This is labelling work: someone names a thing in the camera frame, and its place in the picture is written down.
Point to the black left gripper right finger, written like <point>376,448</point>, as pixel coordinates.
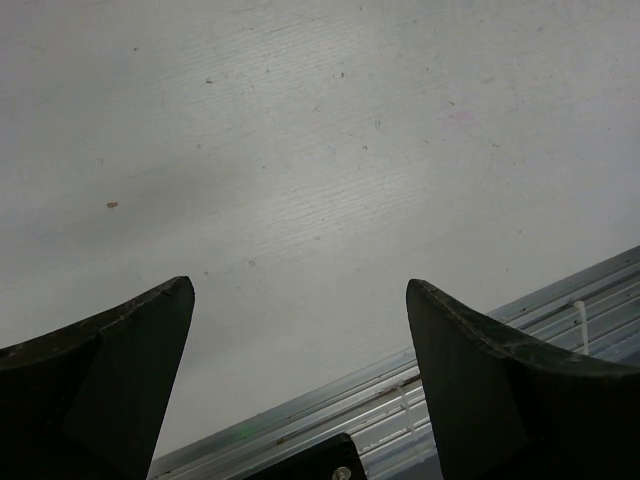
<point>505,405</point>

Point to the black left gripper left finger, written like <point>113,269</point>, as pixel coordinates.
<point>87,401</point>

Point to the white zip tie near base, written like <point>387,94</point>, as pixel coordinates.
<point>413,405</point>

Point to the aluminium frame rail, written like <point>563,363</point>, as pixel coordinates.
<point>366,406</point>

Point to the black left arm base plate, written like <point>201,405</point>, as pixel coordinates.
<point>334,458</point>

